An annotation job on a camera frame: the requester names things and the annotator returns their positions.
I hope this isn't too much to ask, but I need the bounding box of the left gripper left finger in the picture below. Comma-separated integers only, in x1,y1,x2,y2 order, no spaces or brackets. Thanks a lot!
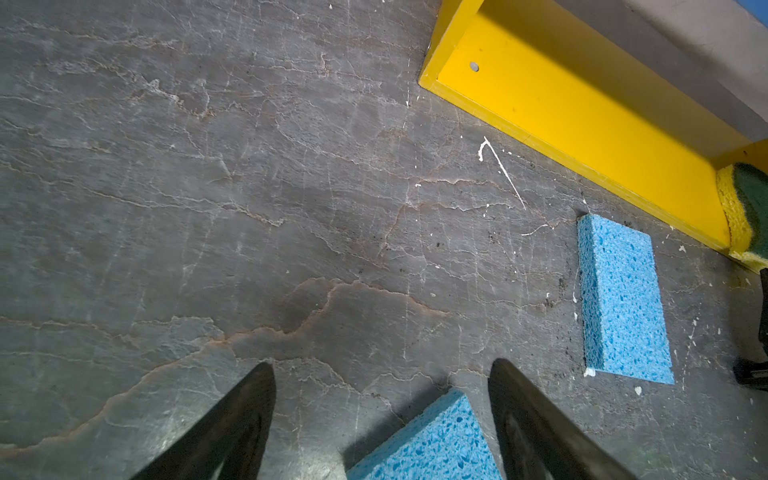
134,362,276,479

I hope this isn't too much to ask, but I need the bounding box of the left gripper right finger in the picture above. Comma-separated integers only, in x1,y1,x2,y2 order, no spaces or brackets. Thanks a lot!
488,358,635,479

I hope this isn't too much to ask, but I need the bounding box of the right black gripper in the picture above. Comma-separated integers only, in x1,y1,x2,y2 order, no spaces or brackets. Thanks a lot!
733,268,768,390

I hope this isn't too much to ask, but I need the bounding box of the light blue sponge row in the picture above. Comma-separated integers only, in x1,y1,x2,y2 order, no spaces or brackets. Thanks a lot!
577,214,675,385

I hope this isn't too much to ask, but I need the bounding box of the dark green curved sponge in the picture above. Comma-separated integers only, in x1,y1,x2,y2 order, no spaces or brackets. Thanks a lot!
716,162,767,273

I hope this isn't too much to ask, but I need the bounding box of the yellow shelf unit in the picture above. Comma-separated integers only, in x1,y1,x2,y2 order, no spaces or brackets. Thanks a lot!
419,1,767,252

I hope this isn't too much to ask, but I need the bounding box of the light blue sponge front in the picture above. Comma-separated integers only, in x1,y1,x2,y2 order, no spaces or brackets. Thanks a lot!
347,389,501,479

